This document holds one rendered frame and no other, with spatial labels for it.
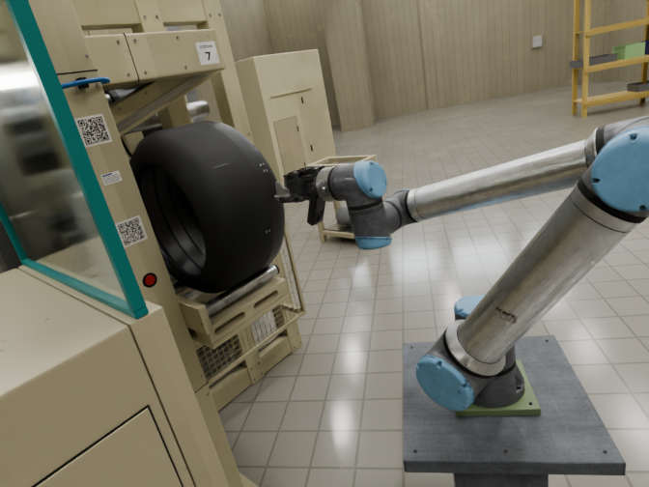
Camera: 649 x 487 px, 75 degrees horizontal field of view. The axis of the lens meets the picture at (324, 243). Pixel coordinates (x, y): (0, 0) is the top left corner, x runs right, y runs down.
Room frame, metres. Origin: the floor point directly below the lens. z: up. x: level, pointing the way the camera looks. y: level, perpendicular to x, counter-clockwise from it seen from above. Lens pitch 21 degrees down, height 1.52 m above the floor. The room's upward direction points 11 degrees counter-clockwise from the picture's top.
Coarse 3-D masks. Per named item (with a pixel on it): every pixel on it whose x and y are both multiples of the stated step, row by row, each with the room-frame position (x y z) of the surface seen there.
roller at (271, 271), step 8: (272, 264) 1.46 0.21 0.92; (264, 272) 1.41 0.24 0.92; (272, 272) 1.43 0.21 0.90; (248, 280) 1.36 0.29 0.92; (256, 280) 1.37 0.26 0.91; (264, 280) 1.39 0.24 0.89; (232, 288) 1.32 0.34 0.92; (240, 288) 1.32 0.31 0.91; (248, 288) 1.34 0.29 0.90; (224, 296) 1.28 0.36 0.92; (232, 296) 1.29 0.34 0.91; (240, 296) 1.32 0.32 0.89; (208, 304) 1.24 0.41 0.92; (216, 304) 1.25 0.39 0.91; (224, 304) 1.26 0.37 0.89; (208, 312) 1.22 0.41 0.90
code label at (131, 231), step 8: (136, 216) 1.21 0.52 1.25; (120, 224) 1.18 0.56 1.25; (128, 224) 1.19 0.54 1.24; (136, 224) 1.21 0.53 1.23; (120, 232) 1.17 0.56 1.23; (128, 232) 1.19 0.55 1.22; (136, 232) 1.20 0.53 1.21; (144, 232) 1.22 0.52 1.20; (128, 240) 1.18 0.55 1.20; (136, 240) 1.20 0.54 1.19
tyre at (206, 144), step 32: (192, 128) 1.41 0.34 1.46; (224, 128) 1.43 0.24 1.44; (160, 160) 1.31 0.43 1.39; (192, 160) 1.25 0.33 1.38; (224, 160) 1.29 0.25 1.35; (256, 160) 1.35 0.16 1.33; (160, 192) 1.65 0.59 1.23; (192, 192) 1.22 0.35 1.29; (224, 192) 1.22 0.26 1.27; (256, 192) 1.29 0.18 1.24; (160, 224) 1.62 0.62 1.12; (192, 224) 1.69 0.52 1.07; (224, 224) 1.20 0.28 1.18; (256, 224) 1.26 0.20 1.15; (192, 256) 1.58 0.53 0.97; (224, 256) 1.21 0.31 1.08; (256, 256) 1.28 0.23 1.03; (192, 288) 1.36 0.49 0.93; (224, 288) 1.29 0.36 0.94
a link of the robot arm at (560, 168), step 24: (624, 120) 0.75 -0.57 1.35; (576, 144) 0.79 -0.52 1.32; (600, 144) 0.74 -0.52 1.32; (504, 168) 0.88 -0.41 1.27; (528, 168) 0.83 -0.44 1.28; (552, 168) 0.79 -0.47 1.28; (576, 168) 0.76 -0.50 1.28; (408, 192) 1.06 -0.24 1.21; (432, 192) 0.99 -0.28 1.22; (456, 192) 0.94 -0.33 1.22; (480, 192) 0.90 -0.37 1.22; (504, 192) 0.86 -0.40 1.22; (528, 192) 0.83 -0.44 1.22; (408, 216) 1.04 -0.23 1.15; (432, 216) 1.00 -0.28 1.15
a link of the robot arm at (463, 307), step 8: (472, 296) 1.03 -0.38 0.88; (480, 296) 1.03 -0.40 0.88; (456, 304) 1.00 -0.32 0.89; (464, 304) 0.99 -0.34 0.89; (472, 304) 0.98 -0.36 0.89; (456, 312) 0.97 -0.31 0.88; (464, 312) 0.95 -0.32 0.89; (456, 320) 0.97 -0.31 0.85; (512, 352) 0.92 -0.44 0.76; (512, 360) 0.92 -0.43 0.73; (504, 368) 0.90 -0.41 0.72
